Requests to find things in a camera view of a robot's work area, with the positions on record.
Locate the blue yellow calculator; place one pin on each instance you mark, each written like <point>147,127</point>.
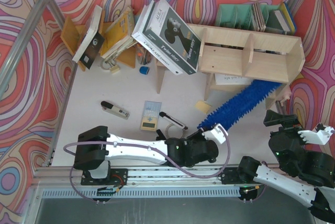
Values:
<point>150,115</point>

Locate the black plastic clip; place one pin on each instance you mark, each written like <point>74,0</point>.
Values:
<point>160,135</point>

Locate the yellow wooden book rack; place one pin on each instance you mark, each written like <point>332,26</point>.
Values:
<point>71,33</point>

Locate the small blue box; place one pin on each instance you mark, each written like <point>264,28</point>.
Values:
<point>144,70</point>

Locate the teal desk organiser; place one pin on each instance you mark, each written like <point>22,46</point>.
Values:
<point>239,16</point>

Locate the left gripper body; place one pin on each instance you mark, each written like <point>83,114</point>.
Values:
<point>195,135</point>

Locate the brass padlock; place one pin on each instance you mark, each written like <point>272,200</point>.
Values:
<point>109,66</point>

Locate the white papers on shelf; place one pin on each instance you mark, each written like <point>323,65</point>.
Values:
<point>222,79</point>

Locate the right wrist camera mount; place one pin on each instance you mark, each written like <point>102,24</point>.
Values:
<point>319,136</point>

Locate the roll of beige tape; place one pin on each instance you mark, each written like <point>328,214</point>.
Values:
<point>172,131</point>

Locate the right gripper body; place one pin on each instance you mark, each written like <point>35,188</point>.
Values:
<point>285,123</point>

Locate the white Chokladfabriken book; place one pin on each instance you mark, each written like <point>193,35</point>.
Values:
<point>139,36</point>

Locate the brown notebooks in organiser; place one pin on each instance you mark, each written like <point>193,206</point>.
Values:
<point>258,21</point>

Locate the blue microfibre duster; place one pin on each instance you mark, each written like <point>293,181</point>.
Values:
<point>241,104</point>

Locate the light wooden bookshelf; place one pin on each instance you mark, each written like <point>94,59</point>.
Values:
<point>251,54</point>

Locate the white book black cover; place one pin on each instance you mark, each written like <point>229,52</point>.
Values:
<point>90,40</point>

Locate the blue grey book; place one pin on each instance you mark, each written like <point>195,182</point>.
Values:
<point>285,19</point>

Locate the yellow worn books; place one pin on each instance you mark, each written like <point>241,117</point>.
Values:
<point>118,35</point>

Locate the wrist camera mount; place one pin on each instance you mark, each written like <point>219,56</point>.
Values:
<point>218,134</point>
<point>319,136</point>

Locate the pencils bundle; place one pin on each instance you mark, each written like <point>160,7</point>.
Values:
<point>143,56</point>

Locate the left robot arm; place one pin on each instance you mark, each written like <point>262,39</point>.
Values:
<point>97,148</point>

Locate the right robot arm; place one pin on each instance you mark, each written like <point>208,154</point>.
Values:
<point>309,175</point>

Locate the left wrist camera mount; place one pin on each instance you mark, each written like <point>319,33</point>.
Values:
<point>218,134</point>

